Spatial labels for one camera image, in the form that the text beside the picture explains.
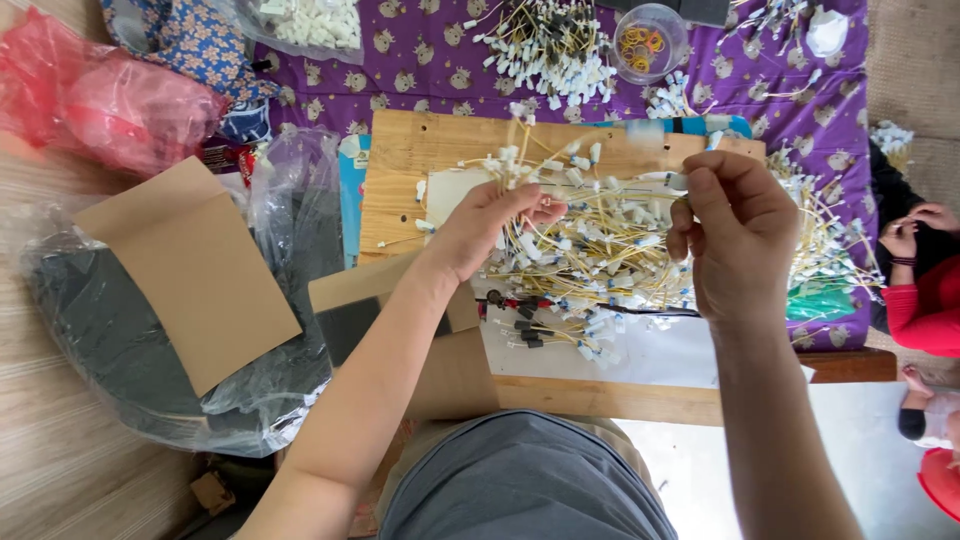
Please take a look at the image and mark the person's right hand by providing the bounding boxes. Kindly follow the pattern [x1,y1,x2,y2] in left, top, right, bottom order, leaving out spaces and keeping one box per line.
[666,150,801,332]

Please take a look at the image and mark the person's left hand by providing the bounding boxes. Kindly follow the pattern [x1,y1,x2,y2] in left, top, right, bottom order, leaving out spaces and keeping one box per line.
[421,180,569,286]

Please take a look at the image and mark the bundle of yellow connector wires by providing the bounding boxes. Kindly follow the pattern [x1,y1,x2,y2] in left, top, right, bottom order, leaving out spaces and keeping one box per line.
[461,101,603,198]

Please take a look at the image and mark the single yellow connector wire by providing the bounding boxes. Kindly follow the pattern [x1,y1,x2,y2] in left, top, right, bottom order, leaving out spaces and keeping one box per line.
[562,171,691,205]

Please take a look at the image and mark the green plastic bag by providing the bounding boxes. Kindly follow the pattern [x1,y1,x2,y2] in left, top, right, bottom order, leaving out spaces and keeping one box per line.
[786,281,858,324]

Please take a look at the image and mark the light wooden work board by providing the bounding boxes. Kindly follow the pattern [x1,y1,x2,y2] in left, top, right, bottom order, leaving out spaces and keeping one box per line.
[357,108,807,429]

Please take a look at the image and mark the folded cardboard with black foam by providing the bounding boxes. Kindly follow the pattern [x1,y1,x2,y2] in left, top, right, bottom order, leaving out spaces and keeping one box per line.
[309,251,502,423]

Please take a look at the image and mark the white paper sheet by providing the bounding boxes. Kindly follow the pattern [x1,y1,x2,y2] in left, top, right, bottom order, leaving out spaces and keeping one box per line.
[423,168,816,391]

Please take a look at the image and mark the small cluster of white connectors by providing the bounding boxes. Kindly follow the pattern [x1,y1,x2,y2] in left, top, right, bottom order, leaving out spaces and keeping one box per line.
[645,71,721,121]

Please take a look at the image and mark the purple patterned cloth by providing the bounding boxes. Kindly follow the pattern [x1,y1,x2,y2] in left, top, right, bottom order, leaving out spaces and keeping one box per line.
[251,0,880,354]

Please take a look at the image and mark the dark wooden plank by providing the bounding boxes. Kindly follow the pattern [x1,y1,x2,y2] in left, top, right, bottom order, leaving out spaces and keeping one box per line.
[796,348,898,384]

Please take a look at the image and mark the bunch of coloured rubber bands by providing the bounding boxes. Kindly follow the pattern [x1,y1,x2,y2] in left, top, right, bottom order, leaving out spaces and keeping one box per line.
[621,26,668,75]

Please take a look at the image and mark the clear plastic cup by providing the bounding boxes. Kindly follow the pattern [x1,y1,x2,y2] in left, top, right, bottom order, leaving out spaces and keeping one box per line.
[611,3,690,86]

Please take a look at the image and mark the black foam block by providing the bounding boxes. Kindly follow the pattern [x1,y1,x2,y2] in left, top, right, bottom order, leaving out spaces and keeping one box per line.
[600,0,733,30]

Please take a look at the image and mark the person's gray shirt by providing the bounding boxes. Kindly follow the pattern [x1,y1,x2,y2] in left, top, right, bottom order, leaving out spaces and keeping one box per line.
[378,408,680,540]

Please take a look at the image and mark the red snack packet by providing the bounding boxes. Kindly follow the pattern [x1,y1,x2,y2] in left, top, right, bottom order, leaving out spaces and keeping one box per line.
[201,138,261,189]

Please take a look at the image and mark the clear bag of white connectors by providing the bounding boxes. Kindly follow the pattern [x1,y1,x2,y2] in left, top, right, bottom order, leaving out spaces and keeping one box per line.
[236,0,366,66]

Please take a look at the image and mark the brown cardboard sheet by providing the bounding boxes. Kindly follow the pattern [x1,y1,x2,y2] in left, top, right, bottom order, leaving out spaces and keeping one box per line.
[72,156,303,399]

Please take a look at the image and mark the red plastic object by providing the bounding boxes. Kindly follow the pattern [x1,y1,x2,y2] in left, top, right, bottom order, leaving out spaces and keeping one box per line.
[916,447,960,523]

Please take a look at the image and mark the blue floral cloth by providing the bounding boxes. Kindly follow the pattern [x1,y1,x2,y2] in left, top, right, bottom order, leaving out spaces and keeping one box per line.
[101,0,282,145]

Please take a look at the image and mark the small brown cardboard scrap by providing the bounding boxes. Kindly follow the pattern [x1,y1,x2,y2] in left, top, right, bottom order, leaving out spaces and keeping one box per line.
[189,471,237,518]

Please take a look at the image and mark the red plastic bag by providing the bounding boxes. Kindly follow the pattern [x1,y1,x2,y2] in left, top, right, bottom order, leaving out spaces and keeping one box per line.
[0,7,230,179]

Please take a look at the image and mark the clear bag of black foam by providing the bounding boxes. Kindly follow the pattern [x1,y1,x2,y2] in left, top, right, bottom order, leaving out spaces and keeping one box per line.
[11,127,348,459]

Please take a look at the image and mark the wires with black ferrite cores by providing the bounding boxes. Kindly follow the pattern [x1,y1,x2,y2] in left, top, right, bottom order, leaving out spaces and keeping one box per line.
[491,296,625,370]

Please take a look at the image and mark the pile of yellow connector wires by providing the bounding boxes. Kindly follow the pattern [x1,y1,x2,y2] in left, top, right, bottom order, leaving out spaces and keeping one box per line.
[461,142,886,348]

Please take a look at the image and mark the tied bundle of white-tipped wires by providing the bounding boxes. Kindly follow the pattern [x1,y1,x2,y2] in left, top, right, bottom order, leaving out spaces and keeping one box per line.
[870,120,916,175]

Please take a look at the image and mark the heap of black-sleeved wires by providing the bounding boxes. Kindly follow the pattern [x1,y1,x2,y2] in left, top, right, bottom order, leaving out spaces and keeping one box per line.
[462,0,621,111]

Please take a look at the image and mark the scattered wires with white plugs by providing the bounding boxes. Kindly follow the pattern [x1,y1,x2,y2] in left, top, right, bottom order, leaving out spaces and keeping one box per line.
[720,0,826,100]

